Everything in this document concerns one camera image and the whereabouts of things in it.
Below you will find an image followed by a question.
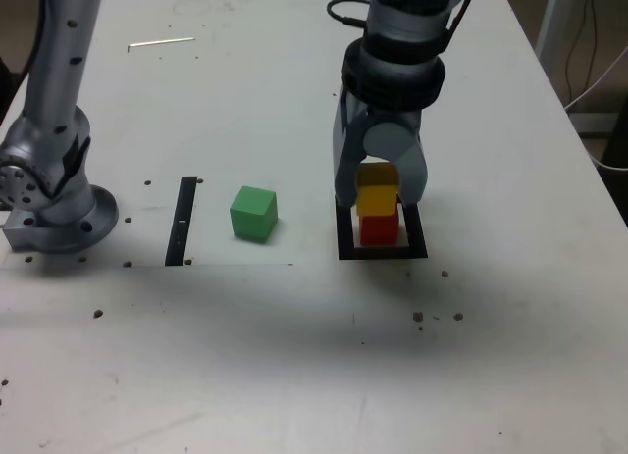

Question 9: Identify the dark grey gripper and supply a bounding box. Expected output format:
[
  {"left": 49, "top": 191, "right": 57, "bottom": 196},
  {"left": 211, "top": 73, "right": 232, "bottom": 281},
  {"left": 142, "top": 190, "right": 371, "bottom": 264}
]
[{"left": 332, "top": 86, "right": 428, "bottom": 209}]

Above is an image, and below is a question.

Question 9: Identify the yellow cube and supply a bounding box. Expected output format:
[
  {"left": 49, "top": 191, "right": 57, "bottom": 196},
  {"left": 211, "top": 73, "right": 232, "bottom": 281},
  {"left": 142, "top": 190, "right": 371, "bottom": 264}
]
[{"left": 353, "top": 163, "right": 401, "bottom": 218}]

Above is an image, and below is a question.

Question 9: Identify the white frame leg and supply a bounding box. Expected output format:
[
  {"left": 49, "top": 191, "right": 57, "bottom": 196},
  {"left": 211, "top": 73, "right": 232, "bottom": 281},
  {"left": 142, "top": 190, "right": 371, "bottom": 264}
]
[{"left": 534, "top": 0, "right": 565, "bottom": 68}]

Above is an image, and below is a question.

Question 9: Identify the grey cable duct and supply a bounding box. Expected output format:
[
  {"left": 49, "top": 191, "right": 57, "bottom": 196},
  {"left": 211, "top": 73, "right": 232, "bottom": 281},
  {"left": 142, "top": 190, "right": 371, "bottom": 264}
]
[{"left": 568, "top": 111, "right": 619, "bottom": 137}]

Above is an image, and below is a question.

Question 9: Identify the green cube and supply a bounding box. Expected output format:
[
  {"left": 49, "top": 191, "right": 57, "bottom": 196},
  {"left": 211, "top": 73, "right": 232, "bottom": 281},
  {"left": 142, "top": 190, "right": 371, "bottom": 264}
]
[{"left": 229, "top": 184, "right": 279, "bottom": 243}]

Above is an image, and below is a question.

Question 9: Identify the black tape strip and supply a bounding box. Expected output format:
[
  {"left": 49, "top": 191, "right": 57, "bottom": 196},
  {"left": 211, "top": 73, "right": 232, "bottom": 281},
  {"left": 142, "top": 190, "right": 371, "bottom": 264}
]
[{"left": 164, "top": 176, "right": 198, "bottom": 268}]

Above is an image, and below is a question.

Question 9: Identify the red cube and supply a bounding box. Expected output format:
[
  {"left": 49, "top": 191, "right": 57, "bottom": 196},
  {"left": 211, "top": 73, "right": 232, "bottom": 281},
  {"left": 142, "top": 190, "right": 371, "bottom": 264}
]
[{"left": 359, "top": 213, "right": 399, "bottom": 247}]

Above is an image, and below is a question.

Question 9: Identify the black hanging cable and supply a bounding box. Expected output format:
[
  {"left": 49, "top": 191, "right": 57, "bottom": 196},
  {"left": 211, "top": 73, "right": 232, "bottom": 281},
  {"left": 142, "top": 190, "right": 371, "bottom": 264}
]
[{"left": 563, "top": 0, "right": 593, "bottom": 105}]

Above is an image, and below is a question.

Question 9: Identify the black tape square outline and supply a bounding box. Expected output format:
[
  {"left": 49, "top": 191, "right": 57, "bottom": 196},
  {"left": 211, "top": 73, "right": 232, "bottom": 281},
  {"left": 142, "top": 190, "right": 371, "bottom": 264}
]
[{"left": 334, "top": 193, "right": 429, "bottom": 262}]

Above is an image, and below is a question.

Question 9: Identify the white cable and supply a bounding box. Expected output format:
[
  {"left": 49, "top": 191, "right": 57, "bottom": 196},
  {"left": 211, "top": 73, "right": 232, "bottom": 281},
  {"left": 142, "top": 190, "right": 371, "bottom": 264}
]
[{"left": 562, "top": 46, "right": 628, "bottom": 172}]

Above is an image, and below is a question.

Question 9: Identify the thin white stick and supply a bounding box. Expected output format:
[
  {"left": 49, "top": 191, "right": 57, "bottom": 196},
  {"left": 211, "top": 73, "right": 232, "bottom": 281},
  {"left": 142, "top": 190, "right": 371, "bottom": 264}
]
[{"left": 127, "top": 35, "right": 196, "bottom": 53}]

